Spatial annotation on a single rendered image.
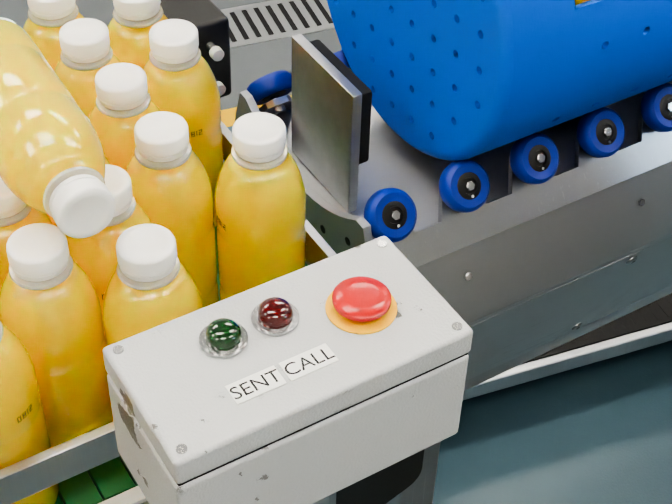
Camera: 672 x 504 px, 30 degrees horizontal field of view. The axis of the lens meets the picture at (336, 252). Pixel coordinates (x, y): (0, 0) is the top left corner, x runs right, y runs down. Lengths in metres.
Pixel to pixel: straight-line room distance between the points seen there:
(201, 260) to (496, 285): 0.30
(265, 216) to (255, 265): 0.05
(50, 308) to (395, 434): 0.24
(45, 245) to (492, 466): 1.36
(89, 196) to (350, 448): 0.22
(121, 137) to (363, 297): 0.29
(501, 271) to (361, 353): 0.41
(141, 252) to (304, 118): 0.33
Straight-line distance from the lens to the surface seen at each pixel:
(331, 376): 0.73
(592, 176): 1.16
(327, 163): 1.09
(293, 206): 0.93
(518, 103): 0.99
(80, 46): 1.01
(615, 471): 2.12
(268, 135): 0.90
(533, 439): 2.13
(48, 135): 0.82
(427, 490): 1.41
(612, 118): 1.15
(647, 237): 1.24
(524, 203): 1.12
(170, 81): 1.01
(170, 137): 0.90
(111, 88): 0.96
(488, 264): 1.12
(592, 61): 1.02
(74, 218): 0.80
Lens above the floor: 1.65
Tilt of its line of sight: 43 degrees down
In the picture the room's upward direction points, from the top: 2 degrees clockwise
